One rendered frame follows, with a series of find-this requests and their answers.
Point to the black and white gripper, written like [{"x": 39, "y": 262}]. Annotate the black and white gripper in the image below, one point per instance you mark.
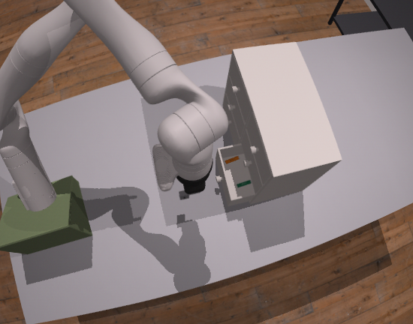
[{"x": 166, "y": 171}]

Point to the white chest of drawers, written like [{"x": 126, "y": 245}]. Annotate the white chest of drawers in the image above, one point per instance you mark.
[{"x": 294, "y": 128}]

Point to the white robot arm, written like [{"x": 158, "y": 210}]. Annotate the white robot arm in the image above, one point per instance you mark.
[{"x": 190, "y": 130}]

